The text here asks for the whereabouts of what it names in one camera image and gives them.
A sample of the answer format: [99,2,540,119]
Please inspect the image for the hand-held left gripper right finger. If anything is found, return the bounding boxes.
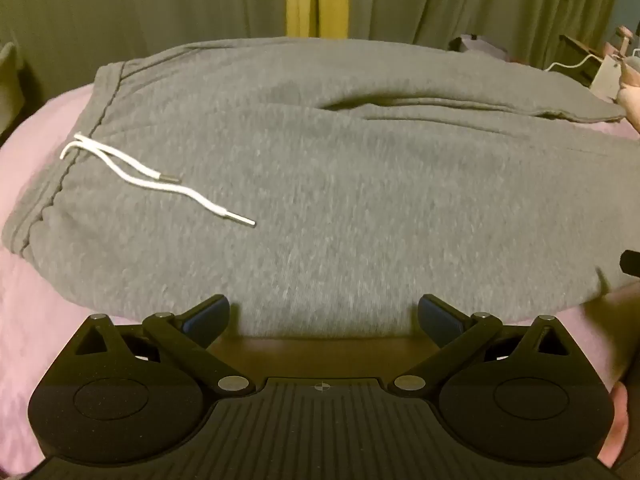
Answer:
[392,294,568,393]

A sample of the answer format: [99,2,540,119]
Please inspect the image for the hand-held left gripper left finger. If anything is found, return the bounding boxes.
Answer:
[75,296,251,393]

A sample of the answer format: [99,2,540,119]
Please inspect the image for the grey sweatpants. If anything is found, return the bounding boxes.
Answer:
[2,35,629,339]

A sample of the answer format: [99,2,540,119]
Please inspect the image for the pink bed sheet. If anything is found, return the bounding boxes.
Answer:
[0,84,640,463]

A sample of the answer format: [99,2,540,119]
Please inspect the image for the pink plush toy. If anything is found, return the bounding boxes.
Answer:
[614,24,640,107]

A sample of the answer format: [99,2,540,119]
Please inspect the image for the black and white item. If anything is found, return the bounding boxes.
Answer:
[447,34,507,60]

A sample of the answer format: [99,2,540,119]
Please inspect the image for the grey-green curtain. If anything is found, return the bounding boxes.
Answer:
[0,0,290,103]
[345,0,623,70]

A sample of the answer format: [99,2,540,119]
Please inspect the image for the white cable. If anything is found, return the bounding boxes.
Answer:
[544,51,603,75]

